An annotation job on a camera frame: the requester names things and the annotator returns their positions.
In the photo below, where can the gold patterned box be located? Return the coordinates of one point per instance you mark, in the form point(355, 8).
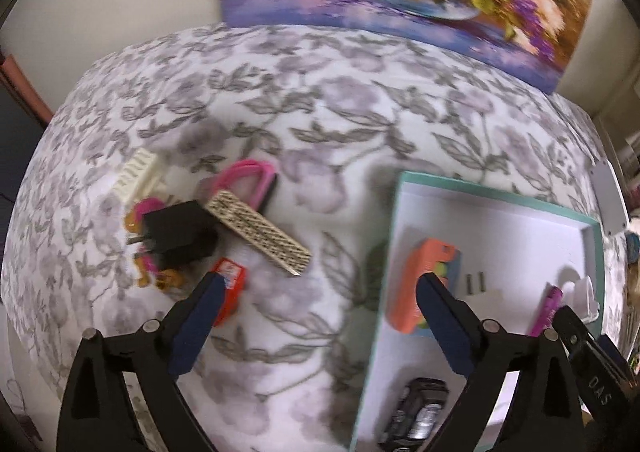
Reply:
point(257, 229)

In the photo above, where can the teal cardboard tray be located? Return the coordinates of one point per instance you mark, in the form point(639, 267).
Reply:
point(500, 242)

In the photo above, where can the pink brown toy figure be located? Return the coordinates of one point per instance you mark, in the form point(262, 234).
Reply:
point(146, 207)

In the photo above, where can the grey floral tablecloth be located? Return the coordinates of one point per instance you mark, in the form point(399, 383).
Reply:
point(300, 96)

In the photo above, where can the magenta tube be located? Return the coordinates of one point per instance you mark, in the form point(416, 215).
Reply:
point(545, 312)

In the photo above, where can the pink wristband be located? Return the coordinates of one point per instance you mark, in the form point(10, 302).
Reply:
point(262, 179)

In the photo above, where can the blue tape roll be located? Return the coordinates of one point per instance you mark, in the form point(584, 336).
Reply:
point(634, 247)

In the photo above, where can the brown wooden furniture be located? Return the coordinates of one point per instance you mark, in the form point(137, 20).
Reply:
point(15, 131)

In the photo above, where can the orange block toy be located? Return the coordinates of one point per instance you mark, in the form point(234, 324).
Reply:
point(407, 292)

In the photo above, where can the black charger plug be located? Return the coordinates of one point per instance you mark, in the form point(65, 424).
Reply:
point(175, 232)

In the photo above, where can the small dark metal pin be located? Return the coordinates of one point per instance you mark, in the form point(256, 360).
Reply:
point(470, 283)
point(483, 282)

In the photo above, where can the red glue bottle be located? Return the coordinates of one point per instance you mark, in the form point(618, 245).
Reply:
point(231, 282)

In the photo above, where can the white curved plastic piece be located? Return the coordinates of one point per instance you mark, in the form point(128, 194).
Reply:
point(582, 294)

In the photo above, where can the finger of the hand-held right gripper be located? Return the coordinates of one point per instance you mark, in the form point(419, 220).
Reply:
point(575, 332)
point(612, 352)

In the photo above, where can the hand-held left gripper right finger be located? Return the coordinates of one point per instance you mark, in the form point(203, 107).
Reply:
point(445, 327)

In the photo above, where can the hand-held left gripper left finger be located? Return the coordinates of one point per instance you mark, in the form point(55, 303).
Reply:
point(195, 327)

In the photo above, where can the cream slotted soap dish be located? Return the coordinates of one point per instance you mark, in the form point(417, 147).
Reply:
point(134, 174)

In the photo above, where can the black toy car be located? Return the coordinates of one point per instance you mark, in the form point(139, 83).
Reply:
point(412, 412)

